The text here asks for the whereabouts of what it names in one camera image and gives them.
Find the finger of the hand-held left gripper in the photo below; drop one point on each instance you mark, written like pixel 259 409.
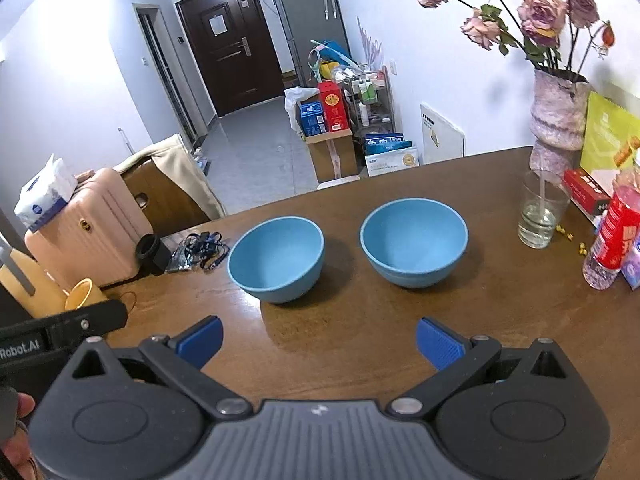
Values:
pixel 90 321

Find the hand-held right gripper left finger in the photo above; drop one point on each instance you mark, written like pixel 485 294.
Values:
pixel 205 341

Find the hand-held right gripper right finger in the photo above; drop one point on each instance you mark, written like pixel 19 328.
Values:
pixel 439 344

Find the blue bowl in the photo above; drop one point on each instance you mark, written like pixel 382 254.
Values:
pixel 275 260
pixel 414 245

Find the person's left hand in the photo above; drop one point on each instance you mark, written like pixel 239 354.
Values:
pixel 20 452

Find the yellow mug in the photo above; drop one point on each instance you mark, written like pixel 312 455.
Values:
pixel 85 295

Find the black cylinder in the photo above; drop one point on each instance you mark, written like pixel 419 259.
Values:
pixel 152 255

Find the pink suitcase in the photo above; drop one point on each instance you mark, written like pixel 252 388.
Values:
pixel 90 230

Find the white tissue pack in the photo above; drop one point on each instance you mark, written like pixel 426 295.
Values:
pixel 45 195

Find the wooden chair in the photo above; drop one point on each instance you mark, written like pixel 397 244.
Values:
pixel 165 200

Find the drinking glass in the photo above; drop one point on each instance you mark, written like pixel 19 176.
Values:
pixel 540 225

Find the scattered yellow kernels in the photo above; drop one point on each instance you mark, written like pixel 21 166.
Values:
pixel 570 240

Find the chair with beige cloth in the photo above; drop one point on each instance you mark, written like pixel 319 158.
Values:
pixel 185 170

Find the white gold packet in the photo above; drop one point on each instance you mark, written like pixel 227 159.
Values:
pixel 392 162

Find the red label bottle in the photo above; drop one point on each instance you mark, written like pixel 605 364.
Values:
pixel 612 245

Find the blue packet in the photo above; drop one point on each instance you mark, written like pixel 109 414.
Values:
pixel 385 142

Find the purple tissue pack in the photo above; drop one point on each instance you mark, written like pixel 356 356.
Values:
pixel 632 265

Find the white board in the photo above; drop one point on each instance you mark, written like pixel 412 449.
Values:
pixel 445 132

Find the small red box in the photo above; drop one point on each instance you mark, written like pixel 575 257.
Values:
pixel 587 192

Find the cardboard box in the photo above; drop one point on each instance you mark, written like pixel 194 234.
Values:
pixel 330 155

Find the blue box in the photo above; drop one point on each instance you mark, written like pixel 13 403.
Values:
pixel 312 117

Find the white plastic bag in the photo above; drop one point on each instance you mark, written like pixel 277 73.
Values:
pixel 295 105

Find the mottled pink vase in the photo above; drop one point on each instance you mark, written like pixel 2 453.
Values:
pixel 557 120

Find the grey interior door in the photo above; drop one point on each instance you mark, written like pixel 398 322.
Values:
pixel 165 75

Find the green yellow box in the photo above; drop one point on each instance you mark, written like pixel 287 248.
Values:
pixel 607 140

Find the dark entrance door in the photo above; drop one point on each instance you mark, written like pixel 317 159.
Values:
pixel 230 45

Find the blue bag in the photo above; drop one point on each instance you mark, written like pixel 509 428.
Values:
pixel 332 57

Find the grey refrigerator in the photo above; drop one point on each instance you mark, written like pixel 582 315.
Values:
pixel 305 15

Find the dried pink roses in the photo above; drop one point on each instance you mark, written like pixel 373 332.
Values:
pixel 535 10

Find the white wall socket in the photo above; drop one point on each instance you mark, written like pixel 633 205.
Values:
pixel 393 70

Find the purple wall decoration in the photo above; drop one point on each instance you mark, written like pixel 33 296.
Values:
pixel 370 42

